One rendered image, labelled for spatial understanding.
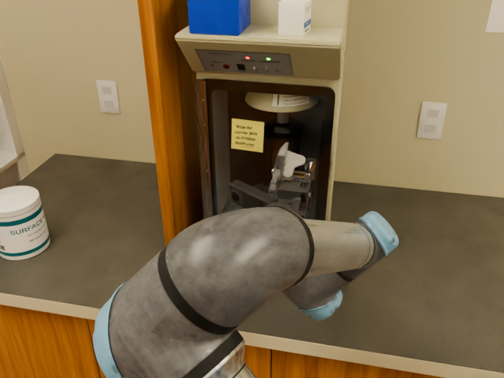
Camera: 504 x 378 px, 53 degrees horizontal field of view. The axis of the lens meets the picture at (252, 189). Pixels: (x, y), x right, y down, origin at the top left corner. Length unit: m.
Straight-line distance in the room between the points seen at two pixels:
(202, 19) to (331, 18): 0.26
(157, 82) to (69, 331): 0.65
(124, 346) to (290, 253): 0.20
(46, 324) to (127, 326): 0.85
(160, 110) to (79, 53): 0.71
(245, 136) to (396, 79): 0.56
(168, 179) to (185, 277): 0.71
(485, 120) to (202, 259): 1.25
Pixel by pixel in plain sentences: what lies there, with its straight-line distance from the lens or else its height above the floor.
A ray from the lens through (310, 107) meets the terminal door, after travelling 1.11.
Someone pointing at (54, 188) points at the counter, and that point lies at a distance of 1.72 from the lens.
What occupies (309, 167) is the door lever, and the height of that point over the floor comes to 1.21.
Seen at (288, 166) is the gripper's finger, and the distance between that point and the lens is 1.05.
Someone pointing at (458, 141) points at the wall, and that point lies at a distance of 1.64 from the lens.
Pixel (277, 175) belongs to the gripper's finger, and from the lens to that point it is 1.02.
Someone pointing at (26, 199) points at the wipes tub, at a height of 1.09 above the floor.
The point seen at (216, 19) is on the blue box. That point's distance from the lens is 1.00.
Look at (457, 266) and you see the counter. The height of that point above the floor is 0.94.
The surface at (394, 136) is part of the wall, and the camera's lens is 1.62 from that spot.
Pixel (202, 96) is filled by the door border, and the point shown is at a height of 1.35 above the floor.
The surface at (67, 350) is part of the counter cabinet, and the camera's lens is 1.43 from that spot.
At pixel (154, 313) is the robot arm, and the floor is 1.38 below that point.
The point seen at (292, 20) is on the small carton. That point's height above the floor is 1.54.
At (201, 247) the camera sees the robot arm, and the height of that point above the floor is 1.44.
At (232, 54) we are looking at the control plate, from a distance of 1.03.
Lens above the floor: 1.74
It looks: 30 degrees down
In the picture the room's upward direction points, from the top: straight up
